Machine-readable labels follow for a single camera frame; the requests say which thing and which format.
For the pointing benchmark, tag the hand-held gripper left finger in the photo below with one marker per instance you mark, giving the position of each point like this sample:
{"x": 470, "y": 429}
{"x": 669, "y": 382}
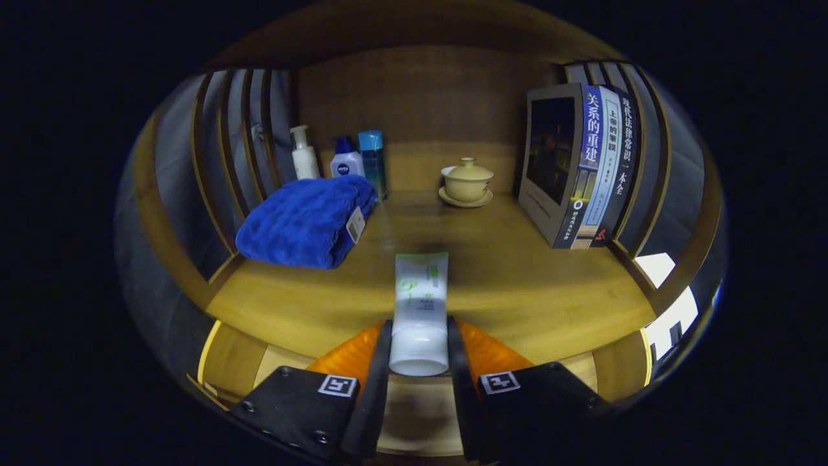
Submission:
{"x": 378, "y": 401}

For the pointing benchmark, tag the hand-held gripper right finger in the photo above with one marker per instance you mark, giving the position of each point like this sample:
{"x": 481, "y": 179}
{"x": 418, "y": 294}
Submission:
{"x": 460, "y": 401}

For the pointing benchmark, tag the white cream tube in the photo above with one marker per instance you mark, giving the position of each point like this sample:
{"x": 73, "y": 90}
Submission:
{"x": 420, "y": 310}

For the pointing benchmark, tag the wooden countertop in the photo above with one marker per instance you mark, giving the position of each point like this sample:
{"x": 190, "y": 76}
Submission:
{"x": 517, "y": 285}

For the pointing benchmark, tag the white cabinet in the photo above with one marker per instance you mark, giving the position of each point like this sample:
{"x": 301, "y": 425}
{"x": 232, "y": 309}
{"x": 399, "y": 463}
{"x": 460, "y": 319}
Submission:
{"x": 656, "y": 268}

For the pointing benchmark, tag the wooden cabinet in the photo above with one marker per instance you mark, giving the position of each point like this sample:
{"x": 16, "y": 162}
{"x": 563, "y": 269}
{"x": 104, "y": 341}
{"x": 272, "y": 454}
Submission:
{"x": 427, "y": 116}

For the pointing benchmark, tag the folded blue towel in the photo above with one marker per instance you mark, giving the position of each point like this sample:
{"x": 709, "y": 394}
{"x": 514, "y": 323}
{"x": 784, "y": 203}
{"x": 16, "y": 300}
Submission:
{"x": 297, "y": 223}

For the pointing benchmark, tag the beige lidded teacup with saucer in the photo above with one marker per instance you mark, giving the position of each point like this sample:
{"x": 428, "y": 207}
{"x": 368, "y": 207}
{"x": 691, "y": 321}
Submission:
{"x": 466, "y": 184}

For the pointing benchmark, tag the teal blue bottle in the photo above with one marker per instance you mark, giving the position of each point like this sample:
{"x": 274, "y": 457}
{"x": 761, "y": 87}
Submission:
{"x": 374, "y": 162}

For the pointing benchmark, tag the white bottle with blue cap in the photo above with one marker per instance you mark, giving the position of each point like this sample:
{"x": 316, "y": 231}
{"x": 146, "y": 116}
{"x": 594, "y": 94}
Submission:
{"x": 346, "y": 163}

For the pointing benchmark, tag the white pump bottle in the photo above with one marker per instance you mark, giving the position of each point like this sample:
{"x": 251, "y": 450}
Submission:
{"x": 305, "y": 162}

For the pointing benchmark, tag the pale spine book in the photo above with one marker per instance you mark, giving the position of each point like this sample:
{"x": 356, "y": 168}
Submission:
{"x": 607, "y": 155}

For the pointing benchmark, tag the black spine book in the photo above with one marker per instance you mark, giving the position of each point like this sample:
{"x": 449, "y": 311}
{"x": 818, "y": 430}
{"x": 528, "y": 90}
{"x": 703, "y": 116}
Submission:
{"x": 626, "y": 149}

